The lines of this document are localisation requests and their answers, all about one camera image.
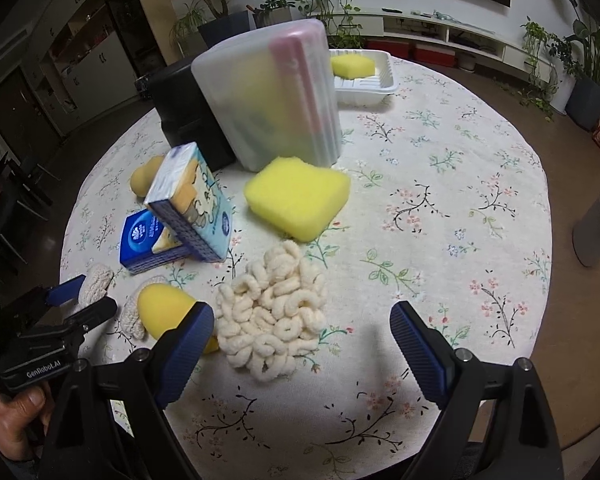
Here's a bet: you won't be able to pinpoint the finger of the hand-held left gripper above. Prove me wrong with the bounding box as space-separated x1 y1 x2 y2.
64 296 119 335
44 274 87 307

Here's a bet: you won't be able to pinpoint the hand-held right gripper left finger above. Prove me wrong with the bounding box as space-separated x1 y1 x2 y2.
39 301 216 480

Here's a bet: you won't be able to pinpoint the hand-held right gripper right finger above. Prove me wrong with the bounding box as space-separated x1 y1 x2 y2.
389 301 563 480

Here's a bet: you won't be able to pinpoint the white knitted sock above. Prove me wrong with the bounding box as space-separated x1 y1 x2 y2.
124 296 148 341
78 265 115 306

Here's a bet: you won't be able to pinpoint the cream chenille cloth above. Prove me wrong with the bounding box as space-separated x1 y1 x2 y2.
214 240 328 386

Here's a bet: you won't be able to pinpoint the yellow egg-shaped sponge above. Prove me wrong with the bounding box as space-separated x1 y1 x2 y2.
131 155 166 198
136 282 220 356

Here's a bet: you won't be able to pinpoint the blue tissue pack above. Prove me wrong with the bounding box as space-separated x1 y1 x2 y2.
144 141 233 263
119 209 191 276

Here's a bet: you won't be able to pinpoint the translucent plastic storage box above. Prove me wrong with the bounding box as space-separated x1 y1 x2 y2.
191 17 342 172

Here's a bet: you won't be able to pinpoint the white plastic tray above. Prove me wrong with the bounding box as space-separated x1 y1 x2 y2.
327 49 400 107

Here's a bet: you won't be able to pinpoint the person's left hand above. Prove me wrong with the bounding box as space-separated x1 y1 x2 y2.
0 387 56 462

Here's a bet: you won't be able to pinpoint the dark chair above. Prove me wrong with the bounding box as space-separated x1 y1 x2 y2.
0 155 61 266

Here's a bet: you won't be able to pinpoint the floral tablecloth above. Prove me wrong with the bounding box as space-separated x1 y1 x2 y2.
59 52 553 480

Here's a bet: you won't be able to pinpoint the large yellow rectangular sponge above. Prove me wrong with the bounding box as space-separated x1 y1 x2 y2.
244 156 352 243

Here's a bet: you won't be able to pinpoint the grey trash can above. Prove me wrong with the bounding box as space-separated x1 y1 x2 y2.
571 182 600 268

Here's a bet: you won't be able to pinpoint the black storage bin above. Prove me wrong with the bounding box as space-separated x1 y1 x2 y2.
147 55 238 171

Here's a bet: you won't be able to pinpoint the small yellow rectangular sponge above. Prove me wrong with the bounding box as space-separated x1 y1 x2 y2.
330 55 376 80

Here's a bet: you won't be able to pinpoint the red storage box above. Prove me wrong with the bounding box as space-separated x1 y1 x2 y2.
414 42 456 66
366 37 412 60

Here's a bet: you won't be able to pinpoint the large plant in grey pot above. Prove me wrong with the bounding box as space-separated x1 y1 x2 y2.
535 0 600 131

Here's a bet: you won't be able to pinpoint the white television cabinet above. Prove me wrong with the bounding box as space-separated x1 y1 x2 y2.
252 10 556 78

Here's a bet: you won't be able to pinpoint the bushy plant in white pot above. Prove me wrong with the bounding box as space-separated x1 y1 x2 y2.
520 17 573 116

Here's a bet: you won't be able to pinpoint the low leafy potted plant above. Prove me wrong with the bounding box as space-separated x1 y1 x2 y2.
252 0 296 28

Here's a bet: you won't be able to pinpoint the white wall cabinets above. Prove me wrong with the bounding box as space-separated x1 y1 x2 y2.
0 0 141 136

